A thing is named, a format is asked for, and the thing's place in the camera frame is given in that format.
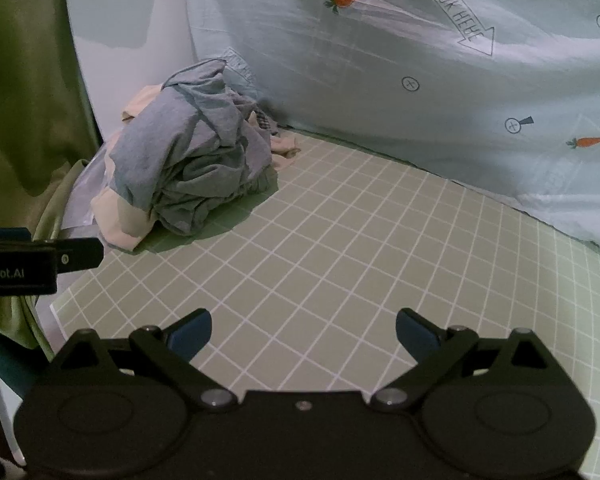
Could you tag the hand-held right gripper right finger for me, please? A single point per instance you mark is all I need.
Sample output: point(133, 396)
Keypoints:
point(415, 336)

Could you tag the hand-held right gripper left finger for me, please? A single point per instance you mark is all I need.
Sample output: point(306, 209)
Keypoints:
point(192, 335)

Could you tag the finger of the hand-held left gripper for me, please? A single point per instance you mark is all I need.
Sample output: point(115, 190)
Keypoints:
point(80, 256)

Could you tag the grey shirt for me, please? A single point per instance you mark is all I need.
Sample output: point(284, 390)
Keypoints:
point(180, 130)

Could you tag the beige garment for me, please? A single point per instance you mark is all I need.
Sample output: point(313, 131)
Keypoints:
point(116, 225)

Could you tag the clear plastic bag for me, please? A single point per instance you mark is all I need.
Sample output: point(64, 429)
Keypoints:
point(87, 195)

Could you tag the dark teal cloth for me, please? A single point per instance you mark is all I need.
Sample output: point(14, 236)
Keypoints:
point(10, 365)

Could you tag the green grid mat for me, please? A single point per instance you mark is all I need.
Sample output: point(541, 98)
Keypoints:
point(330, 220)

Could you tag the light blue printed blanket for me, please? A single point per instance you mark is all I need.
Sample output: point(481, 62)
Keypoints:
point(380, 60)

